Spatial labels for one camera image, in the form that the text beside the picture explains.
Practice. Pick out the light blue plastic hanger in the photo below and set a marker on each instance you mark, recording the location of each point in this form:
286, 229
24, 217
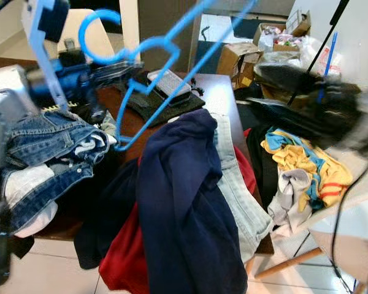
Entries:
191, 73

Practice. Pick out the cream chair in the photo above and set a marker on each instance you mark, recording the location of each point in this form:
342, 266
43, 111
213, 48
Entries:
101, 37

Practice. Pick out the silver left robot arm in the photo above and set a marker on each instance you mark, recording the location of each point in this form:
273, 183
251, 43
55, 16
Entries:
3, 98

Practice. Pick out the yellow striped garment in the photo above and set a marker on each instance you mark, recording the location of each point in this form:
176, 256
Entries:
288, 153

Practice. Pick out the cardboard box with colourful contents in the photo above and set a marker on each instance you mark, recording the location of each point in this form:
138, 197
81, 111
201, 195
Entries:
260, 30

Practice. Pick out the blue denim jacket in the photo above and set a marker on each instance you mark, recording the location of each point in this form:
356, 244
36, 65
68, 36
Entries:
43, 131

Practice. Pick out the light denim jeans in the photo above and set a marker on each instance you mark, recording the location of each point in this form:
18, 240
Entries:
245, 208

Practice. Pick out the black slanted pole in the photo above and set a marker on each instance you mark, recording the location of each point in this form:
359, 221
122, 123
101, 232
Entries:
325, 37

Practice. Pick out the white plastic bag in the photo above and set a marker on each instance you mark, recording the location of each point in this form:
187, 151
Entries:
305, 52

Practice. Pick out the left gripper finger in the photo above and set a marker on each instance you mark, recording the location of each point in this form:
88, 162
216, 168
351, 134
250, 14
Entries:
96, 104
116, 70

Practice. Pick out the black garment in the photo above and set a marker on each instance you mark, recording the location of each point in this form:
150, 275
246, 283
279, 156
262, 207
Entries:
257, 159

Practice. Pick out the grey white garment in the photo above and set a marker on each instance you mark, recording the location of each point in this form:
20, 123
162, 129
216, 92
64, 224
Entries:
291, 196

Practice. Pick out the white chair with wooden legs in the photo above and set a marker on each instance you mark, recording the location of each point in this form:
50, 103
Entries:
356, 245

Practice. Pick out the blue stick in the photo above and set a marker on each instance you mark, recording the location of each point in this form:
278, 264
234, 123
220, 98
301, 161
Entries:
328, 64

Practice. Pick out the navy blue garment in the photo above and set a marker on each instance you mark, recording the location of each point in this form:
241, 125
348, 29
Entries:
178, 202

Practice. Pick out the open cardboard box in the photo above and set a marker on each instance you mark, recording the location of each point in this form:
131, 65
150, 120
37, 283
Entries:
230, 61

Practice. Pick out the small cardboard box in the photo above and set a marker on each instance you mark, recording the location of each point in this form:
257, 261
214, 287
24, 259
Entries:
302, 24

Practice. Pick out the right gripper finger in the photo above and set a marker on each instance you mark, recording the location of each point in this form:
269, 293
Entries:
300, 82
306, 125

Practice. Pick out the clear plastic container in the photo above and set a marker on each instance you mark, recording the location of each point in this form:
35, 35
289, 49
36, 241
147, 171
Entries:
168, 82

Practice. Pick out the red garment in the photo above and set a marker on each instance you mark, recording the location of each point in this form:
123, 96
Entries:
126, 257

